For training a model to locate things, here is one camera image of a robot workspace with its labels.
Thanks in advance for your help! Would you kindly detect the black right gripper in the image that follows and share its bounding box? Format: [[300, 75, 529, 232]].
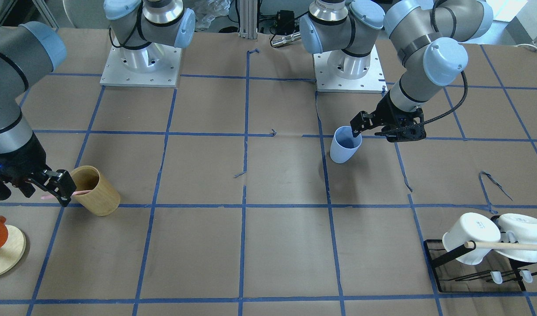
[[0, 134, 77, 207]]

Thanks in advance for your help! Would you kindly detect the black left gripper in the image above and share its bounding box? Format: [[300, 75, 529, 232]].
[[350, 93, 426, 143]]

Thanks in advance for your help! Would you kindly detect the light blue plastic cup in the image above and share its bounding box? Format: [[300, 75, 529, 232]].
[[330, 126, 363, 164]]

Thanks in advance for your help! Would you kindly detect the pink chopstick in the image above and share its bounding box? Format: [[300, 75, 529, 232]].
[[41, 190, 92, 200]]

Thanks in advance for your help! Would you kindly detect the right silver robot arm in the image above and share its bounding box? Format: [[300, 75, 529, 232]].
[[0, 0, 196, 207]]

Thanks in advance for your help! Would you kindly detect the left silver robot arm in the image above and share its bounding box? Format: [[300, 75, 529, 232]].
[[299, 0, 494, 143]]

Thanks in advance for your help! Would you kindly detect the bamboo cylindrical holder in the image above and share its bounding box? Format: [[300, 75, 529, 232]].
[[70, 165, 121, 216]]

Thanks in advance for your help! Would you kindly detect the silver cylindrical connector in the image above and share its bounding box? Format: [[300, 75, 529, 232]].
[[270, 32, 302, 48]]

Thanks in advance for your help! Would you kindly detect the black electronics box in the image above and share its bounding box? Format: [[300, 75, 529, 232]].
[[274, 10, 295, 36]]

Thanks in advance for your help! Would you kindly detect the white mug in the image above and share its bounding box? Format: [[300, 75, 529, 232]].
[[495, 213, 537, 263], [442, 212, 501, 251]]

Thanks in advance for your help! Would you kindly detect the wooden rack rod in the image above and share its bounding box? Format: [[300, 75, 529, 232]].
[[463, 241, 537, 251]]

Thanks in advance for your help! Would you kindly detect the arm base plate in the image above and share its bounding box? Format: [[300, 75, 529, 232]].
[[313, 46, 387, 93], [100, 43, 182, 88]]

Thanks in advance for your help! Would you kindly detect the black braided cable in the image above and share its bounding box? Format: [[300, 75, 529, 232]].
[[380, 70, 468, 134]]

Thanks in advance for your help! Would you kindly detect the aluminium frame post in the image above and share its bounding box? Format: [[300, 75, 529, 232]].
[[236, 0, 259, 40]]

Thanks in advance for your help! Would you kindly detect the black wire cup rack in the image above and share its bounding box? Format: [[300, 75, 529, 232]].
[[424, 215, 537, 293]]

